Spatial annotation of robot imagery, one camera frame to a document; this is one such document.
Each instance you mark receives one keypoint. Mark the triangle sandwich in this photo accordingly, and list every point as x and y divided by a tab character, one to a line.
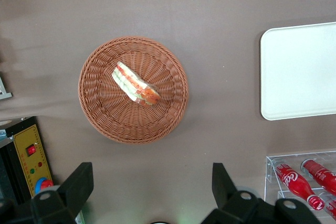
134	83

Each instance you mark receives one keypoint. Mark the black machine yellow control panel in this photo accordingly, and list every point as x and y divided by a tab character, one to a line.
29	142

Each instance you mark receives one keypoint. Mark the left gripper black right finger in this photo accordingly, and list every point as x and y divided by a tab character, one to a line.
231	205

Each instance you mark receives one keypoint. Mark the round brown wicker basket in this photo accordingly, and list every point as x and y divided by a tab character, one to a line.
105	108

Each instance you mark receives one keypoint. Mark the clear acrylic bottle rack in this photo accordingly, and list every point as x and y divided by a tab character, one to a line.
270	182

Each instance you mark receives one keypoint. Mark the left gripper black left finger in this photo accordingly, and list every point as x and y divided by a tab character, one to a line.
60	205

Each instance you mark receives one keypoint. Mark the cream rectangular plastic tray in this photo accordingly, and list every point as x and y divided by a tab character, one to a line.
299	72

